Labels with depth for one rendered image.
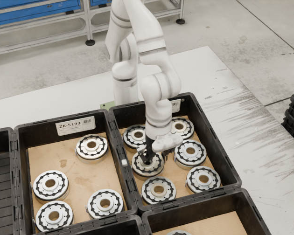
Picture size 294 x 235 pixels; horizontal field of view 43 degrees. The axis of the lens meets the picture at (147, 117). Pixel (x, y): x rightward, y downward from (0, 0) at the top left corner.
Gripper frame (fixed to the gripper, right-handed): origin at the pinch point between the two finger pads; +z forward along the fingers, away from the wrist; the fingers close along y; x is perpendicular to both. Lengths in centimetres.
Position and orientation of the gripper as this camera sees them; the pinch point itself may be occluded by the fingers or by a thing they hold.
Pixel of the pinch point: (156, 160)
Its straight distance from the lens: 118.2
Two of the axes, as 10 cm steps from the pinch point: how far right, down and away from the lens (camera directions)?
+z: -0.1, 6.9, 7.2
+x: 4.0, 6.7, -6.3
